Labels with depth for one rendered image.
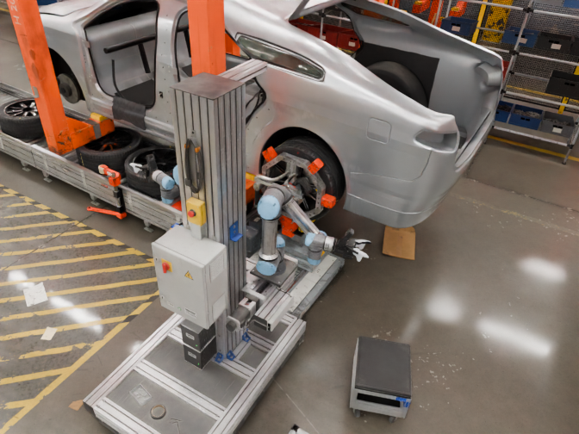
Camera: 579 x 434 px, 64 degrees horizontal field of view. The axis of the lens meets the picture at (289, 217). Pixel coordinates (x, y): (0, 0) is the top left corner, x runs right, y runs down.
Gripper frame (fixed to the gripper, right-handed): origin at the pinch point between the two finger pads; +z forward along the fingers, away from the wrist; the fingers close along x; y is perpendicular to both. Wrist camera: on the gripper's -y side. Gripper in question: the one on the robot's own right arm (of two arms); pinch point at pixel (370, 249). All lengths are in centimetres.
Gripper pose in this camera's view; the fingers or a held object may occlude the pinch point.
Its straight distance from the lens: 254.5
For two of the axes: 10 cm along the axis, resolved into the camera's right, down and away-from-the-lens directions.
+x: -2.5, 4.6, -8.5
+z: 9.6, 2.0, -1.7
